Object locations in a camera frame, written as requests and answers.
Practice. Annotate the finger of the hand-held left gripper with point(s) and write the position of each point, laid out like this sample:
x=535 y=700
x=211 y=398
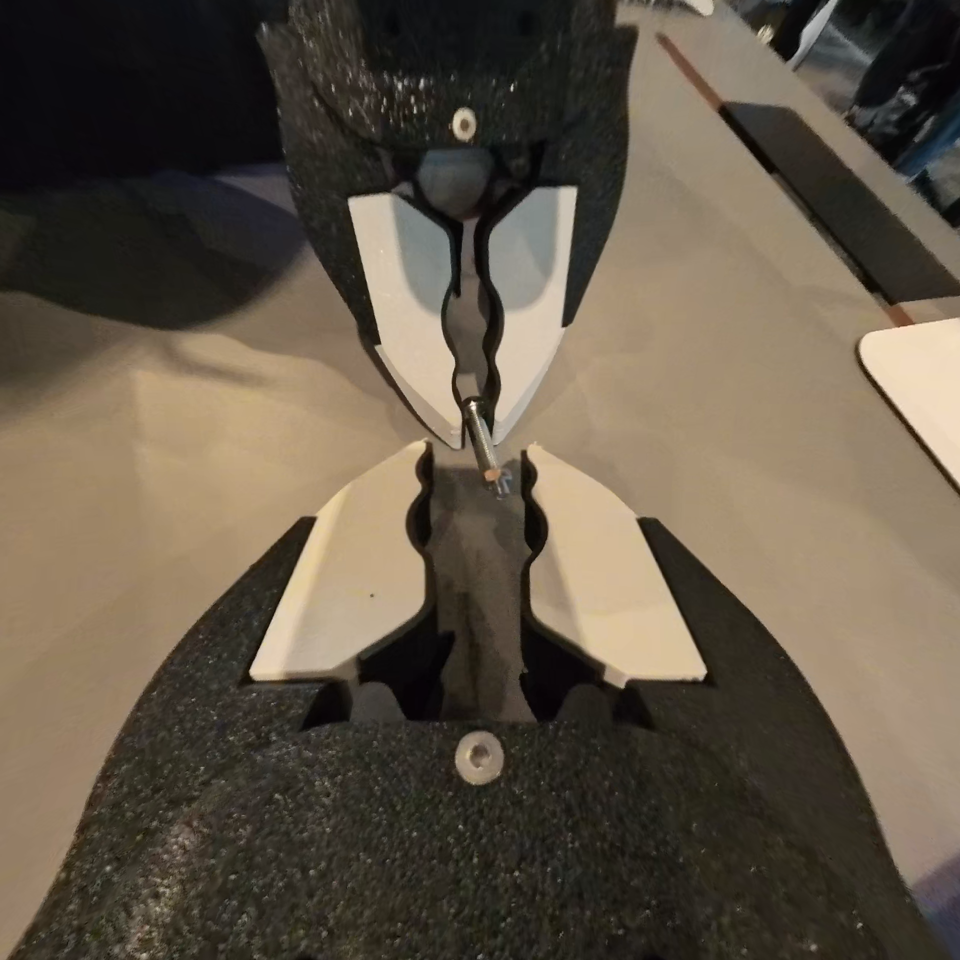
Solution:
x=405 y=352
x=536 y=345

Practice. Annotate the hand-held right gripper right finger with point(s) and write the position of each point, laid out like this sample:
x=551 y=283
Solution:
x=600 y=585

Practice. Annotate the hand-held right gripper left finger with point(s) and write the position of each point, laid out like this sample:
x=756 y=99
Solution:
x=352 y=585

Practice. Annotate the silver threaded bolt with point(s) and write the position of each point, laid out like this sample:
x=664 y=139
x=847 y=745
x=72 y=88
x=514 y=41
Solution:
x=478 y=435

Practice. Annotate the black flat panel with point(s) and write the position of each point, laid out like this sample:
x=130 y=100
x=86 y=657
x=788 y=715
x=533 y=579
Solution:
x=840 y=195

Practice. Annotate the white flat board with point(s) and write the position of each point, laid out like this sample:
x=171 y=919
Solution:
x=919 y=390

